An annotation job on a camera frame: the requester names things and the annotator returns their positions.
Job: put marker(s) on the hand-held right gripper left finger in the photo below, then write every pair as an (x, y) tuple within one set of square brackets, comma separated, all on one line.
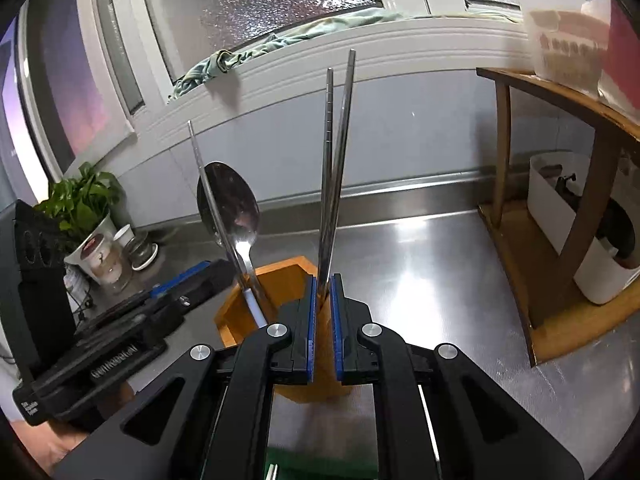
[(312, 330)]

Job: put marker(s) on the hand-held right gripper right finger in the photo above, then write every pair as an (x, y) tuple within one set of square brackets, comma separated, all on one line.
[(336, 330)]

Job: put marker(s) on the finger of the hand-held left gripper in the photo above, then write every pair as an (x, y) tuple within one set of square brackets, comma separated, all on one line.
[(180, 276), (210, 282)]

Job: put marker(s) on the orange wooden utensil holder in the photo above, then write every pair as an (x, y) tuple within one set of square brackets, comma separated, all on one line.
[(235, 320)]

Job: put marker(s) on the green felt tray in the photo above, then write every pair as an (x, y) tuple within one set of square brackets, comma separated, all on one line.
[(320, 467)]

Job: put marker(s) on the person's left hand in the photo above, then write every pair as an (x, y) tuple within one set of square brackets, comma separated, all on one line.
[(47, 445)]

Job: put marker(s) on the round glass dish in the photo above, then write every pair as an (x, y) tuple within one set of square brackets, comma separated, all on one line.
[(142, 255)]

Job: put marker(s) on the small white cup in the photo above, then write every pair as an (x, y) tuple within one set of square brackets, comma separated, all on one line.
[(124, 237)]

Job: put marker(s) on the white power strip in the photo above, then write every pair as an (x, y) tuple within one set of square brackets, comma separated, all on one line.
[(77, 282)]

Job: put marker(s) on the green leafy plant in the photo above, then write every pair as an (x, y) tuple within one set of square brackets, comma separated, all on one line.
[(80, 195)]

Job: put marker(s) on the wooden rack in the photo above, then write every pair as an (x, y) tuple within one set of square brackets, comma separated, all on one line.
[(520, 280)]

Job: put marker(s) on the green cloth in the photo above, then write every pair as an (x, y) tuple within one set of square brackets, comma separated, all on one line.
[(215, 67)]

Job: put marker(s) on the white plastic storage bin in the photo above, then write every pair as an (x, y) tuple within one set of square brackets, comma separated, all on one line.
[(550, 220)]

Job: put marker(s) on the dark kitchenware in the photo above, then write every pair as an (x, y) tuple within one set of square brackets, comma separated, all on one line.
[(567, 182)]

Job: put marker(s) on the frosted glass window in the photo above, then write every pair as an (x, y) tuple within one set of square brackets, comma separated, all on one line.
[(260, 5)]

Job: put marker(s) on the translucent plastic container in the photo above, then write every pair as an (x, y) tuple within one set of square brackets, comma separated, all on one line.
[(560, 35)]

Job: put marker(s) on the pink plastic item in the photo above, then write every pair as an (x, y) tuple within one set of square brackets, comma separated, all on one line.
[(625, 60)]

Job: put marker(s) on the purple sky wall picture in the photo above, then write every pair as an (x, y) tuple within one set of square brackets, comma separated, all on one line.
[(75, 85)]

